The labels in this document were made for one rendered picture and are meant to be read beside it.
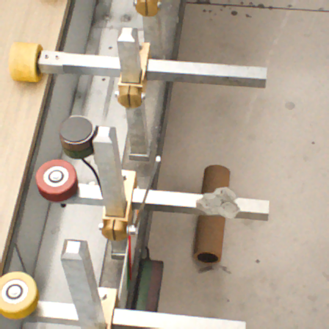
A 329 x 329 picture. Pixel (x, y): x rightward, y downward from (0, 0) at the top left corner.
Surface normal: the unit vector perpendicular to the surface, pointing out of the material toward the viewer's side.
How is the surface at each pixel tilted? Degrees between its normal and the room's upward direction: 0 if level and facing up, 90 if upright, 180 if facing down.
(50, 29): 0
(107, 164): 90
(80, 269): 90
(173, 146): 0
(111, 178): 90
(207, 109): 0
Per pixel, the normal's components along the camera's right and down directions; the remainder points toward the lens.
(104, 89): -0.04, -0.55
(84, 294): -0.13, 0.83
